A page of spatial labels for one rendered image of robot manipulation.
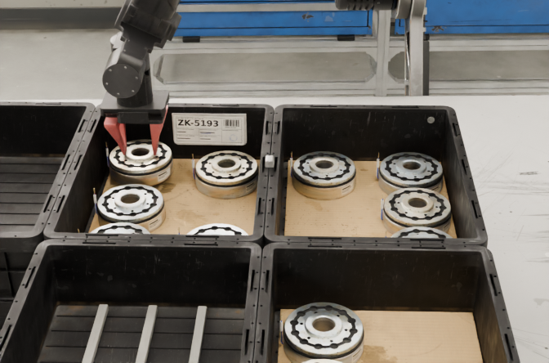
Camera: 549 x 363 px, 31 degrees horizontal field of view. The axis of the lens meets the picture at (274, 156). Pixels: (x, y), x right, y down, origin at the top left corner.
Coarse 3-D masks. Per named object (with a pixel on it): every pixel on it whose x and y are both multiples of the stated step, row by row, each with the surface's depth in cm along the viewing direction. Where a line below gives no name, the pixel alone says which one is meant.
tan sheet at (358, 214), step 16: (288, 160) 168; (288, 176) 164; (368, 176) 164; (288, 192) 160; (352, 192) 159; (368, 192) 159; (384, 192) 159; (288, 208) 155; (304, 208) 155; (320, 208) 155; (336, 208) 155; (352, 208) 155; (368, 208) 155; (288, 224) 152; (304, 224) 152; (320, 224) 152; (336, 224) 151; (352, 224) 151; (368, 224) 151
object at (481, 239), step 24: (456, 120) 159; (456, 144) 152; (480, 216) 135; (264, 240) 132; (288, 240) 131; (312, 240) 130; (336, 240) 130; (360, 240) 130; (384, 240) 130; (408, 240) 130; (432, 240) 131; (456, 240) 130; (480, 240) 130
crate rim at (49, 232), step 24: (96, 120) 160; (264, 120) 160; (264, 144) 153; (72, 168) 147; (264, 168) 149; (264, 192) 141; (264, 216) 136; (192, 240) 131; (216, 240) 131; (240, 240) 131
